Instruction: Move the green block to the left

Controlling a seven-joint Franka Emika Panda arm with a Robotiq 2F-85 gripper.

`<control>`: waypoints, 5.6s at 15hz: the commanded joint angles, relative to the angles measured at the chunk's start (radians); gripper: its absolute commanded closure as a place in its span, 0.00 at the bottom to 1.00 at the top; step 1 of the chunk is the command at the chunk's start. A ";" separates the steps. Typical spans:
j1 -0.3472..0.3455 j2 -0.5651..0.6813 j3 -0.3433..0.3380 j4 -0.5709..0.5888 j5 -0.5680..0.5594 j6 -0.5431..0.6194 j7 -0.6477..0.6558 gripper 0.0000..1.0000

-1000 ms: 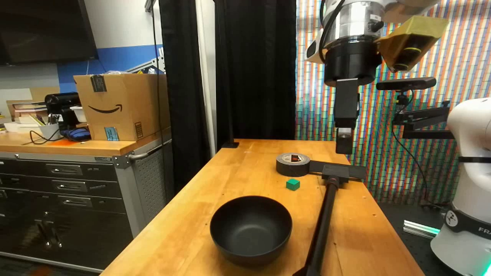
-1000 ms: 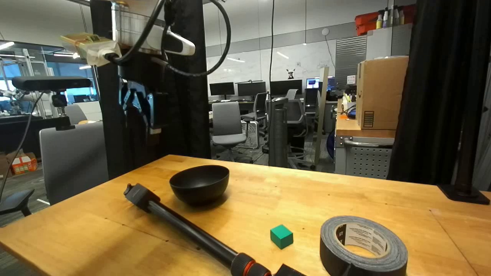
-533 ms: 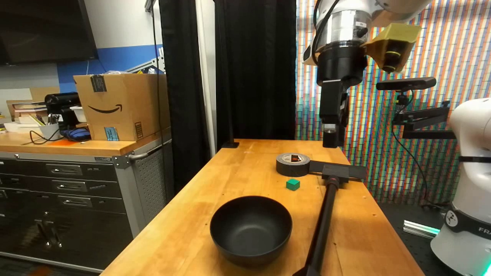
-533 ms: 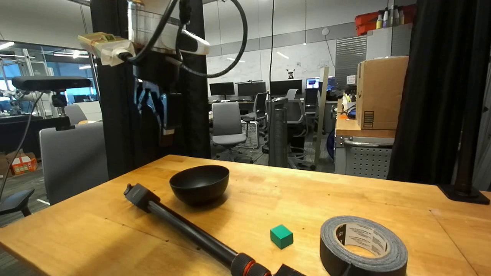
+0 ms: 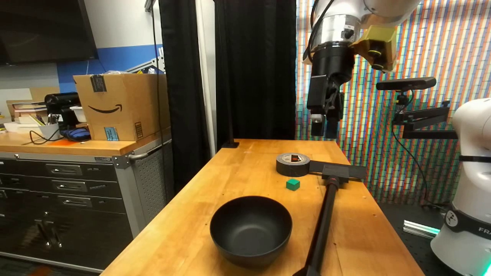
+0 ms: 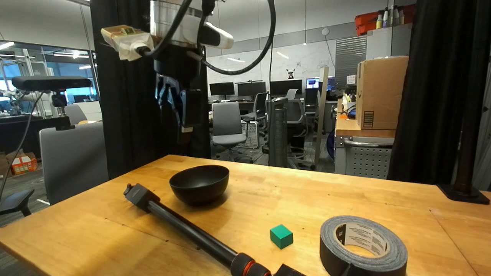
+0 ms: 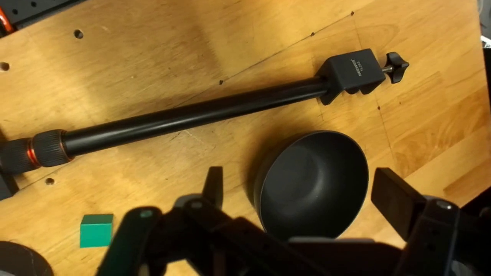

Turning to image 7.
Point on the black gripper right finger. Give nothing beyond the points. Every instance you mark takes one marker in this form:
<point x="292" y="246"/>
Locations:
<point x="434" y="231"/>

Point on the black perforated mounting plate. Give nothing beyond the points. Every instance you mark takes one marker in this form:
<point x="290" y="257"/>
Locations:
<point x="31" y="10"/>

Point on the black bowl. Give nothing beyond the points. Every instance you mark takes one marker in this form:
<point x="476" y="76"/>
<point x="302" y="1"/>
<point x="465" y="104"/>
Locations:
<point x="312" y="185"/>

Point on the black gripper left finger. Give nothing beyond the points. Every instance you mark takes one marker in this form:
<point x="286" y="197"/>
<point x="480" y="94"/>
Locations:
<point x="154" y="240"/>

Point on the green block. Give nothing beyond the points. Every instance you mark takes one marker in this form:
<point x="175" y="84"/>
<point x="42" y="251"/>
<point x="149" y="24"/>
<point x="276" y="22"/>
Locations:
<point x="95" y="232"/>

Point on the black round disc base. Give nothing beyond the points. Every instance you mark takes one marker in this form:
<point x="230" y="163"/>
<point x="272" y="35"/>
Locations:
<point x="20" y="262"/>

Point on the black pole with clamp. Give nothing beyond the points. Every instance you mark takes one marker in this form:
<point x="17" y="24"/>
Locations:
<point x="194" y="116"/>

